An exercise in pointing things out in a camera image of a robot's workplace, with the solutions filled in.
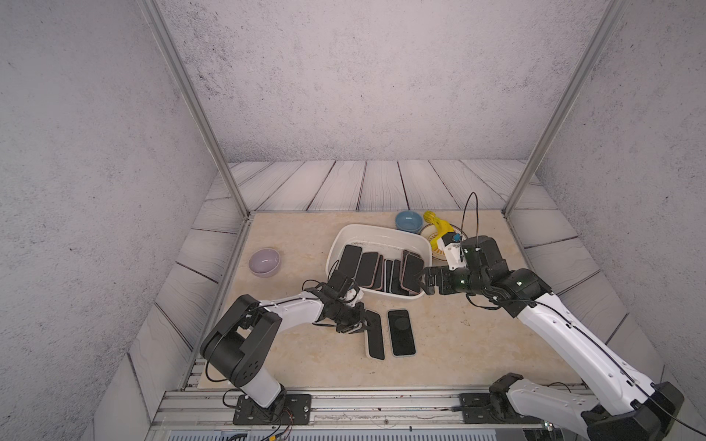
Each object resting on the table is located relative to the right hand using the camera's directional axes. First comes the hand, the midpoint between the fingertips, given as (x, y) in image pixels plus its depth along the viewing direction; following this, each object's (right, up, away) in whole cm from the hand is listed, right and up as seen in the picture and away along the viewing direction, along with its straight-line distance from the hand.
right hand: (430, 276), depth 73 cm
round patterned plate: (+10, +12, +41) cm, 44 cm away
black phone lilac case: (-16, -2, +28) cm, 33 cm away
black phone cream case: (-14, -20, +11) cm, 27 cm away
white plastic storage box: (-11, +2, +29) cm, 31 cm away
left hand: (-13, -18, +10) cm, 24 cm away
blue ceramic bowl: (+2, +16, +42) cm, 45 cm away
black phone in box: (-22, +1, +32) cm, 39 cm away
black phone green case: (-5, -21, +18) cm, 28 cm away
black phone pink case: (0, -1, +28) cm, 28 cm away
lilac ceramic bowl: (-54, +1, +29) cm, 61 cm away
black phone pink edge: (-7, -4, +24) cm, 25 cm away
